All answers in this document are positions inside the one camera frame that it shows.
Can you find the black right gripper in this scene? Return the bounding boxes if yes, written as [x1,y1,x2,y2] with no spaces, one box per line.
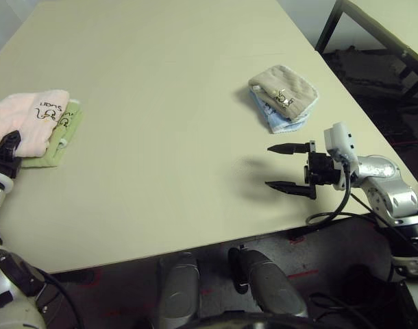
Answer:
[265,139,344,200]

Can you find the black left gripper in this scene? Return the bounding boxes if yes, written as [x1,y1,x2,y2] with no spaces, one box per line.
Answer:
[0,130,23,180]

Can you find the pink towel with white trim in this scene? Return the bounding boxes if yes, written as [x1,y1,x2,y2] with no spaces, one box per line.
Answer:
[0,89,71,158]

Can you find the blue folded towel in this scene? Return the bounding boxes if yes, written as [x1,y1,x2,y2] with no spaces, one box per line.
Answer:
[249,90,315,134]

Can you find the green towel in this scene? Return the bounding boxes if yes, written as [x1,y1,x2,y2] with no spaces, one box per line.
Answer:
[22,99,84,169]

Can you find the beige folded towel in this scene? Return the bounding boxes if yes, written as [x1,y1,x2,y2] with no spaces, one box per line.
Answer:
[248,64,319,121]

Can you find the grey robot left leg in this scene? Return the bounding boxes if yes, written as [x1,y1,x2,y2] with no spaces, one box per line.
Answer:
[157,252,201,329]

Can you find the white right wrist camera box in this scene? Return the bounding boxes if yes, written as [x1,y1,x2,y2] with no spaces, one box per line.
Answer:
[323,122,359,189]

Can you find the beige side table black frame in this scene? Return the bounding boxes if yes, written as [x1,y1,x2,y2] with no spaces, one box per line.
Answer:
[315,0,418,100]

